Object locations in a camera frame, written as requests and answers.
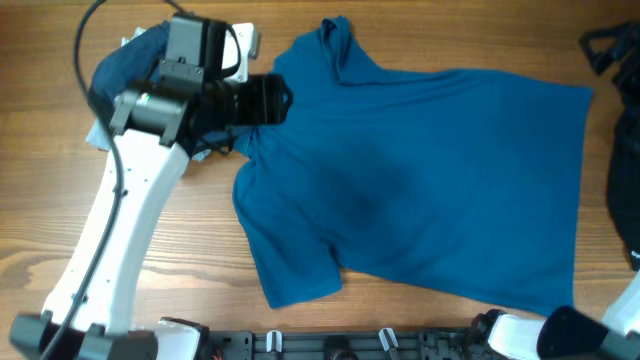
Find blue polo shirt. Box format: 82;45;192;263
233;17;592;316

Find folded dark denim jeans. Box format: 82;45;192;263
89;19;241;151

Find folded black garment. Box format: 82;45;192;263
86;87;131;151

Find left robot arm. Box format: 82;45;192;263
9;14;293;359

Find black garment at right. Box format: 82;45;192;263
607;95;639;271

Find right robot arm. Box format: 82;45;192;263
460;21;639;360

